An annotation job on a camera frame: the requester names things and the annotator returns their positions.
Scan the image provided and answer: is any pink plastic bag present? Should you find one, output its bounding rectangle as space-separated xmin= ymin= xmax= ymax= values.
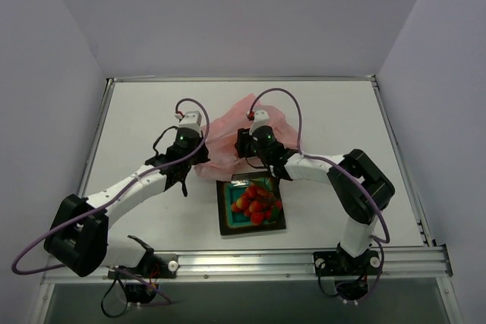
xmin=194 ymin=93 xmax=298 ymax=181

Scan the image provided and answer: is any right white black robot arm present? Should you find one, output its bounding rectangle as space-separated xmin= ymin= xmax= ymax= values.
xmin=235 ymin=125 xmax=396 ymax=259

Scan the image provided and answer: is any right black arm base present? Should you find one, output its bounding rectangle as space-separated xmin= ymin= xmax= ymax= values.
xmin=313 ymin=244 xmax=384 ymax=305

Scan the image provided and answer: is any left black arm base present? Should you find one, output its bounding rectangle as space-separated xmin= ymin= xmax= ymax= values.
xmin=109 ymin=253 xmax=179 ymax=307

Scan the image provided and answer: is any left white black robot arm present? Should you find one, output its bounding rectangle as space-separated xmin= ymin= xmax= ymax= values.
xmin=43 ymin=127 xmax=209 ymax=277

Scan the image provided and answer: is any square green black plate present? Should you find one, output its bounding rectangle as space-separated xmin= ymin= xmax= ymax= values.
xmin=216 ymin=171 xmax=286 ymax=236

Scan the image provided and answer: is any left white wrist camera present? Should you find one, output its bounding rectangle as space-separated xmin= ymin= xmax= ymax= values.
xmin=178 ymin=111 xmax=202 ymax=131

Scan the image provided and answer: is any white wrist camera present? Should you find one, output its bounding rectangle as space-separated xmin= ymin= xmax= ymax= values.
xmin=247 ymin=109 xmax=270 ymax=134
xmin=178 ymin=111 xmax=202 ymax=131

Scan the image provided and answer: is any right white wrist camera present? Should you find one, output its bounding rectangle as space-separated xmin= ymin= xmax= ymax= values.
xmin=247 ymin=109 xmax=270 ymax=134

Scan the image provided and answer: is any aluminium front rail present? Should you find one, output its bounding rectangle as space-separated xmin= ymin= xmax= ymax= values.
xmin=40 ymin=246 xmax=453 ymax=283

